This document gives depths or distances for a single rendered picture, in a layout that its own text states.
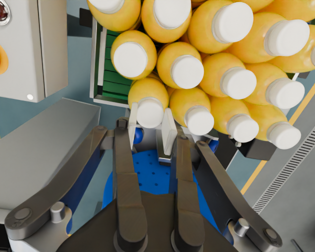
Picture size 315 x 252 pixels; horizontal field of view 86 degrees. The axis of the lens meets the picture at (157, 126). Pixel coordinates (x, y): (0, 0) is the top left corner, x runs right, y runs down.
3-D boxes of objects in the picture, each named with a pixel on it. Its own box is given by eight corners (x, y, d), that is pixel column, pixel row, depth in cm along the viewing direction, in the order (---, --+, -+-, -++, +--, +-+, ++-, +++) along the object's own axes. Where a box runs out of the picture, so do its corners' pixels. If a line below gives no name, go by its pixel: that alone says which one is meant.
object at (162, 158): (154, 136, 46) (156, 167, 35) (155, 128, 45) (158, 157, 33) (189, 142, 47) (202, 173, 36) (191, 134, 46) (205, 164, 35)
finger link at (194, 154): (178, 147, 16) (208, 152, 16) (172, 124, 20) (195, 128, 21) (174, 160, 16) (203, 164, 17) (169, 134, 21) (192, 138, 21)
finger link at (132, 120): (131, 150, 18) (124, 149, 17) (134, 122, 24) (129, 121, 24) (136, 125, 16) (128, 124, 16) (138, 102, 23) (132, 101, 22)
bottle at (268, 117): (248, 90, 44) (310, 119, 27) (235, 114, 47) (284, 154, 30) (224, 82, 43) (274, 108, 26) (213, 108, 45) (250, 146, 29)
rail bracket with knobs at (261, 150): (220, 136, 50) (237, 157, 41) (230, 114, 47) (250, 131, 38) (250, 141, 52) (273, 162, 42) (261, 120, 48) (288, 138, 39)
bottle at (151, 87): (132, 97, 43) (125, 131, 26) (132, 67, 39) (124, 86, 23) (160, 97, 43) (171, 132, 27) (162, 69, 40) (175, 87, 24)
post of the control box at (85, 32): (118, 39, 116) (22, 28, 27) (118, 32, 115) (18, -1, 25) (124, 40, 117) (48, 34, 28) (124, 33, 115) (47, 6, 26)
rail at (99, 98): (97, 97, 38) (93, 102, 35) (97, 94, 37) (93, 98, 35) (255, 126, 43) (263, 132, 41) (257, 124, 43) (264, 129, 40)
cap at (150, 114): (136, 122, 26) (135, 127, 24) (136, 97, 24) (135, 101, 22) (161, 122, 26) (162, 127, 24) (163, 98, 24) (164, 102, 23)
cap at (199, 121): (179, 120, 26) (181, 125, 25) (196, 101, 25) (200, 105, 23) (197, 133, 27) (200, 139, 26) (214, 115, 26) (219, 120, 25)
